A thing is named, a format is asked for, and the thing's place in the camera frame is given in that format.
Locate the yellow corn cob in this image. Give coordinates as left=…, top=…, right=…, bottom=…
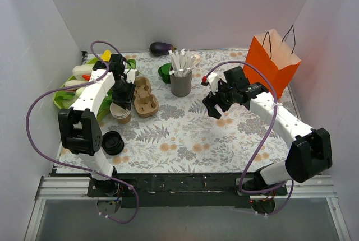
left=101, top=50, right=112, bottom=62

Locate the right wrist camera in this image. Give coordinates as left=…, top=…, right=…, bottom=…
left=201, top=72, right=220, bottom=95

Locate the napa cabbage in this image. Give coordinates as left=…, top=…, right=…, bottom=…
left=72, top=58, right=138, bottom=81

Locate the green vegetable tray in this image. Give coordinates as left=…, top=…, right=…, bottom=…
left=53, top=57, right=138, bottom=110

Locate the orange paper bag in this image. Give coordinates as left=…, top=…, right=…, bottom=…
left=243, top=26, right=301, bottom=98

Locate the green pepper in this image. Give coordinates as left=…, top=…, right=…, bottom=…
left=158, top=63, right=172, bottom=84

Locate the stack of paper cups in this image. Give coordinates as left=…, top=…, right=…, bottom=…
left=110, top=103, right=131, bottom=124

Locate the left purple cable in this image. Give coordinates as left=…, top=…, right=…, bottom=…
left=25, top=40, right=140, bottom=224

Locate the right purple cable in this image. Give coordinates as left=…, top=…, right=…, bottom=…
left=206, top=60, right=295, bottom=217

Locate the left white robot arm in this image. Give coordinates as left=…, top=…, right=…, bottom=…
left=58, top=61, right=138, bottom=196

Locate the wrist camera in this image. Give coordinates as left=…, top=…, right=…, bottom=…
left=125, top=69, right=139, bottom=84
left=201, top=72, right=220, bottom=95

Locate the cardboard cup carrier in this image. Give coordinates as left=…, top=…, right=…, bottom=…
left=134, top=76, right=159, bottom=118

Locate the red chili pepper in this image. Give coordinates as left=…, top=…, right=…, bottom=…
left=82, top=75, right=91, bottom=81

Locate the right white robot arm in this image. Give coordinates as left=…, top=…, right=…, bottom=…
left=202, top=66, right=333, bottom=195

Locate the green lettuce leaf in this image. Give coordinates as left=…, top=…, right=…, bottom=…
left=96, top=95, right=113, bottom=122

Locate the floral table mat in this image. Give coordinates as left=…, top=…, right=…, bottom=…
left=99, top=49, right=288, bottom=173

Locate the aluminium frame rail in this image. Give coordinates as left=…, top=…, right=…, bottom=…
left=35, top=175, right=338, bottom=200

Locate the purple eggplant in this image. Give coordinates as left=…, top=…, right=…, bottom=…
left=149, top=41, right=177, bottom=57

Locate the purple cable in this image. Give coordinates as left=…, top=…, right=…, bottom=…
left=206, top=60, right=295, bottom=217
left=25, top=40, right=140, bottom=224

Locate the white radish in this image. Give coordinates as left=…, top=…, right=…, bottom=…
left=64, top=79, right=87, bottom=90

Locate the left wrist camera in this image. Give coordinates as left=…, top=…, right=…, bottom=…
left=125, top=69, right=139, bottom=84

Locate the grey straw holder cup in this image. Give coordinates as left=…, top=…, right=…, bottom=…
left=170, top=72, right=192, bottom=97

